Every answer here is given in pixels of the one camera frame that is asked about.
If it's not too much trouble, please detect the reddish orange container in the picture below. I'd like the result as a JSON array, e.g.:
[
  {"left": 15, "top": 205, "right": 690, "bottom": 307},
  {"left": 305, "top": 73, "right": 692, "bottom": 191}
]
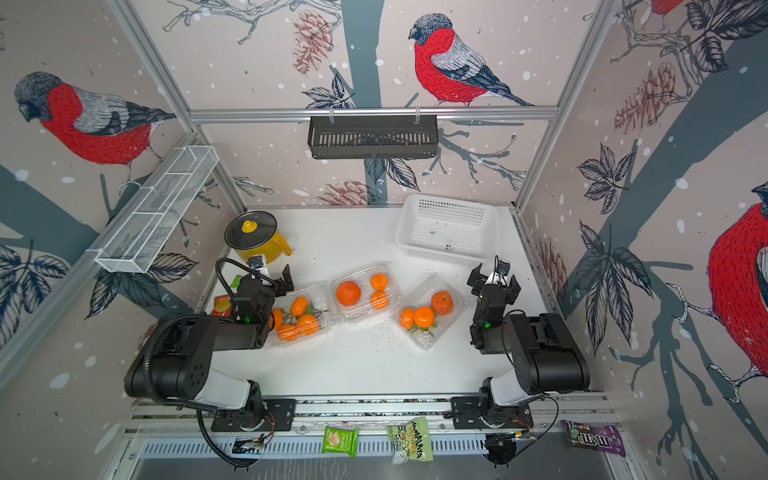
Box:
[{"left": 431, "top": 291, "right": 454, "bottom": 316}]

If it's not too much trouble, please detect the white plastic basket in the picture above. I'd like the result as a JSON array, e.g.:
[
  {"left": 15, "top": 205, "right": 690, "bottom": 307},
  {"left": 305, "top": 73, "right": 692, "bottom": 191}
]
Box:
[{"left": 395, "top": 194, "right": 499, "bottom": 267}]

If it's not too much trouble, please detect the black hanging wire basket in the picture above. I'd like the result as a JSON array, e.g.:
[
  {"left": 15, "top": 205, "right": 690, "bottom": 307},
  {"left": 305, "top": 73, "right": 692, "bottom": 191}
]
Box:
[{"left": 307, "top": 115, "right": 439, "bottom": 160}]

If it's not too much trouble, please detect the white wire mesh shelf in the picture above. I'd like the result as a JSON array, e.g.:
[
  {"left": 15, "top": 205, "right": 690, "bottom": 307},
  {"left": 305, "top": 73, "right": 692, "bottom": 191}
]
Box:
[{"left": 95, "top": 145, "right": 219, "bottom": 273}]

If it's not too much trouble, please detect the green white snack bag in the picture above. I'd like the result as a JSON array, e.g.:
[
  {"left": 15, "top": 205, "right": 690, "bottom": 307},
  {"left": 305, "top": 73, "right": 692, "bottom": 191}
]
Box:
[{"left": 387, "top": 417, "right": 434, "bottom": 465}]

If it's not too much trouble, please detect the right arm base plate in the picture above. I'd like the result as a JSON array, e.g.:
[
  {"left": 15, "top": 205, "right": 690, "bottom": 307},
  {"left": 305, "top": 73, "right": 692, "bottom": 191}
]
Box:
[{"left": 444, "top": 394, "right": 534, "bottom": 430}]

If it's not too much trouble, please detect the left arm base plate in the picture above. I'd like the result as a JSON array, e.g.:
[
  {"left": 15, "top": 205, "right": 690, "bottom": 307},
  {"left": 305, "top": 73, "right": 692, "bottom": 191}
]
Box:
[{"left": 211, "top": 397, "right": 297, "bottom": 433}]

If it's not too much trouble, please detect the red snack packet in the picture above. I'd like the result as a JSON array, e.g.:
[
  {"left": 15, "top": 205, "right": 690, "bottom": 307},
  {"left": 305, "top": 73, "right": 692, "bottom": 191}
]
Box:
[{"left": 211, "top": 295, "right": 233, "bottom": 318}]

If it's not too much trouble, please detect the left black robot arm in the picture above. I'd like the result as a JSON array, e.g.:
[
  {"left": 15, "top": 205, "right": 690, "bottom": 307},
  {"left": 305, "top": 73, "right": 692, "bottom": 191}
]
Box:
[{"left": 124, "top": 256, "right": 296, "bottom": 433}]

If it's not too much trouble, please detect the large orange container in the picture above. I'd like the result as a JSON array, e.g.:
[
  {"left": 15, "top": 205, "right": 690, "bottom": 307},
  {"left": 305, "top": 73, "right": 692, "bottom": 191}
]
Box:
[{"left": 335, "top": 281, "right": 362, "bottom": 307}]

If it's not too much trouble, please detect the green snack packet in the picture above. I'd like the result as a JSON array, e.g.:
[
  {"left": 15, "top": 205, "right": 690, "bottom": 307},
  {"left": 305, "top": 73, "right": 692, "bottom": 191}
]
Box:
[{"left": 321, "top": 426, "right": 358, "bottom": 457}]

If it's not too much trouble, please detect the small orange container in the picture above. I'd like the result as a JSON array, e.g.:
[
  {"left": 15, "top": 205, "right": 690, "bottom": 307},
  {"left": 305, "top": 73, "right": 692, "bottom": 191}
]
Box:
[
  {"left": 370, "top": 273, "right": 389, "bottom": 291},
  {"left": 370, "top": 291, "right": 389, "bottom": 310},
  {"left": 399, "top": 308, "right": 415, "bottom": 330}
]

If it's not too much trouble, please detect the clear plastic container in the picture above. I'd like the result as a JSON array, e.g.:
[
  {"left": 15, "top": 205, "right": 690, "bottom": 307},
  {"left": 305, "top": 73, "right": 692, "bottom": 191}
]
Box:
[
  {"left": 330, "top": 263, "right": 403, "bottom": 324},
  {"left": 266, "top": 282, "right": 337, "bottom": 347},
  {"left": 391, "top": 275, "right": 466, "bottom": 350}
]

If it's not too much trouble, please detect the purple candy bag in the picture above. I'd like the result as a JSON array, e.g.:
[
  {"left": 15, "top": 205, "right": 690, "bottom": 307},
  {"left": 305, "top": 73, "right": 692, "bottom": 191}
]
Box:
[{"left": 562, "top": 420, "right": 626, "bottom": 457}]

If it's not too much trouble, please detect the yellow pot with black lid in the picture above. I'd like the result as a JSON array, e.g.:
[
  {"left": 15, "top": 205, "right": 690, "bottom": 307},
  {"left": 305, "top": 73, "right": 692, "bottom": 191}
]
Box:
[{"left": 224, "top": 211, "right": 292, "bottom": 263}]

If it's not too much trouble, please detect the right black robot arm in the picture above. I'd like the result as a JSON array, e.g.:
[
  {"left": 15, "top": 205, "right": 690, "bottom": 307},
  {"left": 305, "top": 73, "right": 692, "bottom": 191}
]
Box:
[{"left": 467, "top": 259, "right": 591, "bottom": 428}]

